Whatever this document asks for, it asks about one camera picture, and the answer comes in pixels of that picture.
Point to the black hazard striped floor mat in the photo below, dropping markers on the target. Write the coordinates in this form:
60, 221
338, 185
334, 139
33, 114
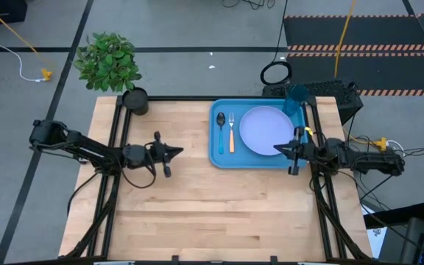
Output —
381, 31

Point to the green leafy plant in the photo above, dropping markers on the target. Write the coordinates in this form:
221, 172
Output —
107, 60

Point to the black desk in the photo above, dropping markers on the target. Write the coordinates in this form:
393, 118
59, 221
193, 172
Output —
396, 217

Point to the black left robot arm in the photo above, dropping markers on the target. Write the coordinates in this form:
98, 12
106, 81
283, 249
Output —
87, 147

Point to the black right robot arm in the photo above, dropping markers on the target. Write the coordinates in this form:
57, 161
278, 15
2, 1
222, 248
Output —
366, 159

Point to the black plant pot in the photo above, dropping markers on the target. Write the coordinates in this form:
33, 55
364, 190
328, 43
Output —
135, 101

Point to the black aluminium table frame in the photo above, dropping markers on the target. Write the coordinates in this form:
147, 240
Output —
179, 98

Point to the teal faceted cup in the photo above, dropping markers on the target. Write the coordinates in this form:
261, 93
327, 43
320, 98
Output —
293, 101

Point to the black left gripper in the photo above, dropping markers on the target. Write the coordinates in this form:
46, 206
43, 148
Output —
158, 152

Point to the black perforated computer tower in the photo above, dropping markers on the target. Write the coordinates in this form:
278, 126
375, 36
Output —
329, 90

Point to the lavender plate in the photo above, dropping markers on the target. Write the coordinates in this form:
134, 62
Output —
265, 129

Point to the blue plastic tray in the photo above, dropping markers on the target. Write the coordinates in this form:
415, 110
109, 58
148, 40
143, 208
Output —
252, 162

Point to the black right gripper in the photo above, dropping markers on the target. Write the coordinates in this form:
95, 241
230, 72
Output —
304, 152

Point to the yellow tag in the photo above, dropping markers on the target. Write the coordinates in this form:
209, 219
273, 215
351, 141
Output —
308, 131

